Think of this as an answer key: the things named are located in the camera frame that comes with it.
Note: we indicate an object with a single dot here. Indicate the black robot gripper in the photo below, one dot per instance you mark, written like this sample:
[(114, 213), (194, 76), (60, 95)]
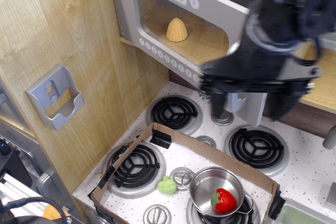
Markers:
[(264, 61)]

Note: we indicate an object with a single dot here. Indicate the grey toy microwave door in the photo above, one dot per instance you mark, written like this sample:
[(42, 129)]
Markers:
[(214, 30)]

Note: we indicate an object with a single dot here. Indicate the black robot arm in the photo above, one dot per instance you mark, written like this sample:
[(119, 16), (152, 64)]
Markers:
[(264, 61)]

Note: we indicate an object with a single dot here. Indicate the back centre grey knob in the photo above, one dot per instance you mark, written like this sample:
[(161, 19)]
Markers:
[(224, 119)]

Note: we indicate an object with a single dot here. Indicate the back right black burner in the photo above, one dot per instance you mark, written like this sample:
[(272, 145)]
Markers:
[(258, 147)]

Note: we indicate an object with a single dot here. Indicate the middle small grey knob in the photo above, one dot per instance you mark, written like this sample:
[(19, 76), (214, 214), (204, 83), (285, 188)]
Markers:
[(207, 140)]

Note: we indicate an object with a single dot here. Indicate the back left black burner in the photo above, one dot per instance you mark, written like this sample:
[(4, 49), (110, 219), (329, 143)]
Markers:
[(176, 112)]

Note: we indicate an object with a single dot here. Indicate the grey toy faucet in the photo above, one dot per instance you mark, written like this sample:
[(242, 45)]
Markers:
[(329, 141)]

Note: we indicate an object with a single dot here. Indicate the small steel pot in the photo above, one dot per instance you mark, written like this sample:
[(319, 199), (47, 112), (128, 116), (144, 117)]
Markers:
[(205, 182)]

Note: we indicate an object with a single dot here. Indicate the yellow toy corn cob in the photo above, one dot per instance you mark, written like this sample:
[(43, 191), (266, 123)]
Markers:
[(176, 30)]

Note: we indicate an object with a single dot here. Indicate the centre grey stove knob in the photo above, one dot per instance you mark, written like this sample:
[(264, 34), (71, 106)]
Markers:
[(182, 176)]

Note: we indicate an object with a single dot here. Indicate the grey stove knob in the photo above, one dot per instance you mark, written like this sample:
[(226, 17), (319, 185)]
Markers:
[(157, 214), (182, 176)]

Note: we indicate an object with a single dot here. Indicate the red toy strawberry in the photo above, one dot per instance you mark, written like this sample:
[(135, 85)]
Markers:
[(222, 200)]

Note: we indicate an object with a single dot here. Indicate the green toy vegetable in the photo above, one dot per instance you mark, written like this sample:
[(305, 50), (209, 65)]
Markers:
[(167, 186)]

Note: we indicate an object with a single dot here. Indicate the grey toy sink basin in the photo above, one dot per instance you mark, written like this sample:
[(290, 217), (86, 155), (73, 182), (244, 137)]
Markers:
[(294, 212)]

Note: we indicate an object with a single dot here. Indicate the front left black burner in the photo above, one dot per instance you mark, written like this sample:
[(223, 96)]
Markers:
[(139, 173)]

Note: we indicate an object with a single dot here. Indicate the front grey stove knob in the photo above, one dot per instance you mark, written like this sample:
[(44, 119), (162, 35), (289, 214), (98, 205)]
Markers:
[(157, 214)]

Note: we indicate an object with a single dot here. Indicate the brown cardboard fence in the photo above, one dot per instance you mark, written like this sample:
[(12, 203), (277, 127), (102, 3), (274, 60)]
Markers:
[(178, 150)]

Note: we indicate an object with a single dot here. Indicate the orange cloth piece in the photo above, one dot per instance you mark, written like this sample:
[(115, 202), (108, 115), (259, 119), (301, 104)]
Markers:
[(51, 213)]

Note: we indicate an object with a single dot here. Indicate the grey wall phone holder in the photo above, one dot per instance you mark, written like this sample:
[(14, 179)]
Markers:
[(49, 89)]

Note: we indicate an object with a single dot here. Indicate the grey oven door handle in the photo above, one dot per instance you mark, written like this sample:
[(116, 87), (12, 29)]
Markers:
[(44, 185)]

